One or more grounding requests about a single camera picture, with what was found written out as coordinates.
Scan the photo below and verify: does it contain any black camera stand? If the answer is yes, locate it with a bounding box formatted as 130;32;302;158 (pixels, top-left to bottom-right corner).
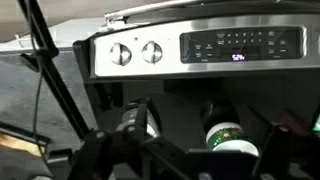
17;0;92;141

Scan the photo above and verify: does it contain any black stove display panel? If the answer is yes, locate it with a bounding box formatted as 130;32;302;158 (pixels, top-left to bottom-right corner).
179;26;308;65

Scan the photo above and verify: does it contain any thin black cable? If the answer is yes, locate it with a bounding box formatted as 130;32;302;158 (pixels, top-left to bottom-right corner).
29;0;48;161

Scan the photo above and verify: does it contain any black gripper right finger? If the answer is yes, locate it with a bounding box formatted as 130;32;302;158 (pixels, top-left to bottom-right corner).
253;111;320;180

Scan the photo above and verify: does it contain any silver metal canister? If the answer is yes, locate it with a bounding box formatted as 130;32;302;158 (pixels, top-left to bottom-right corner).
119;100;162;138

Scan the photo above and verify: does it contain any white bowl with green band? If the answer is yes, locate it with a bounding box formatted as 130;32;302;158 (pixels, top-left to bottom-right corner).
205;121;260;157

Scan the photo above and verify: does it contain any silver oven door handle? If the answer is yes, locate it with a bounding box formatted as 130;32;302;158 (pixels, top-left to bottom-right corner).
104;0;320;22

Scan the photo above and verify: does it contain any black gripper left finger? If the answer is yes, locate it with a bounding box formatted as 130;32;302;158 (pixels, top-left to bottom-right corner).
68;97;163;180

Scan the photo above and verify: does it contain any silver stove knob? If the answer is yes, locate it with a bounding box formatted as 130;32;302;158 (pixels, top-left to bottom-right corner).
109;42;133;67
141;40;164;65

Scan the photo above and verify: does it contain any black-edged wooden board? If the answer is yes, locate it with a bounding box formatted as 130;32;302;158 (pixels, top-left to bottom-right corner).
0;121;53;158

